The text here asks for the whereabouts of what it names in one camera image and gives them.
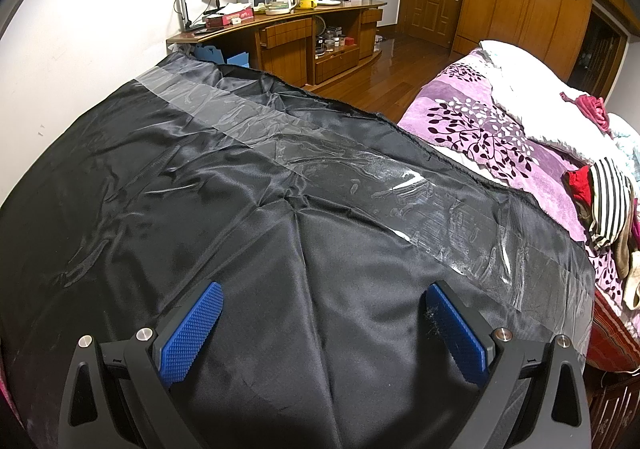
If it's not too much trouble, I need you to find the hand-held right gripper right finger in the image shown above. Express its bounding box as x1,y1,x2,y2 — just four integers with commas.
421,280,593,449

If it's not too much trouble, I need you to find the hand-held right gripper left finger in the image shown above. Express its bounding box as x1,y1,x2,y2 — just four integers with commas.
59,281,224,449

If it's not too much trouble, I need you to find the pink fleece jacket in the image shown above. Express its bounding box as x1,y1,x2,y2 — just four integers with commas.
565,93,613,136

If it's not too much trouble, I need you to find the black satin table cloth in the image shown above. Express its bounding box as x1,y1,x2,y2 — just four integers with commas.
0,51,598,449

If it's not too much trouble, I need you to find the red striped bed skirt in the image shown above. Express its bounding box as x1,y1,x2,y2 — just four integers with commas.
585,289,640,375

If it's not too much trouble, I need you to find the beige garment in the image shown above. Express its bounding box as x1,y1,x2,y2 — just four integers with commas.
612,239,640,310

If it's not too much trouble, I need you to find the red garment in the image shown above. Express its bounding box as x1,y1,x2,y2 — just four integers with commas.
565,166,594,204

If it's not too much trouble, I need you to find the black white striped garment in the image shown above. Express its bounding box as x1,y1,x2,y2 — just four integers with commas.
587,157,635,250

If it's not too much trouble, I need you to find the purple floral blanket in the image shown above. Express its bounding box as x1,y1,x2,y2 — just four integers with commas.
397,46,640,292

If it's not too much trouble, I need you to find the clear plastic tape strip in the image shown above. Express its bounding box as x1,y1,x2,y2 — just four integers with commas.
135,65,598,365

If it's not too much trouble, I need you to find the white fluffy blanket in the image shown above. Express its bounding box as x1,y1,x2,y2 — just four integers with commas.
477,40,636,164

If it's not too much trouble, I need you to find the light blue cloth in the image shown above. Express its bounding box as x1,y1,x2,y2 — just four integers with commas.
611,114,640,180

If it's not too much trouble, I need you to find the blue folder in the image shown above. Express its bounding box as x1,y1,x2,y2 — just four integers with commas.
194,43,251,70

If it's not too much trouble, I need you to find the wooden sideboard desk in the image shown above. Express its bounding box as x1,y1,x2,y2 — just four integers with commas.
166,0,388,88

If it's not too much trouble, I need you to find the red flat box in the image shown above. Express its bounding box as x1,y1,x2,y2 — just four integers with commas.
206,11,255,28

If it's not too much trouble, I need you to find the glass electric kettle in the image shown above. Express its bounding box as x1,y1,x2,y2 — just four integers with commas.
263,0,300,16

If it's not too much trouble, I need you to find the wooden wardrobe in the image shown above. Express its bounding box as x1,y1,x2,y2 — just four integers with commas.
452,0,631,100

